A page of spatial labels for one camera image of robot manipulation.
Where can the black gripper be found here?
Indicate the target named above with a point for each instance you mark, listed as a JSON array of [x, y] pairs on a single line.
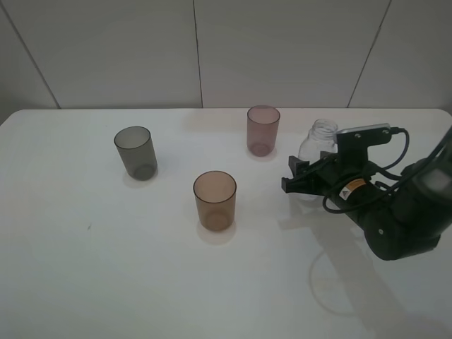
[[346, 189]]

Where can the clear plastic bottle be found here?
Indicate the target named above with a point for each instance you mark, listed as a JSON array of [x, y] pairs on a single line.
[[320, 138]]

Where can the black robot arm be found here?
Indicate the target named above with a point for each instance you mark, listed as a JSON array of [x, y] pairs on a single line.
[[401, 215]]

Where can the pink translucent plastic cup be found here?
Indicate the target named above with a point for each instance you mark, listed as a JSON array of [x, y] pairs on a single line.
[[262, 129]]

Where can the brown translucent plastic cup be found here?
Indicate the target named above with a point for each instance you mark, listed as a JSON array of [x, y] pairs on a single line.
[[215, 195]]

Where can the grey translucent plastic cup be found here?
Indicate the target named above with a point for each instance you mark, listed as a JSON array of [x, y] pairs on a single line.
[[135, 147]]

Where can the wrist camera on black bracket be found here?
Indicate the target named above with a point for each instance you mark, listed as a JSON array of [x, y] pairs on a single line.
[[353, 143]]

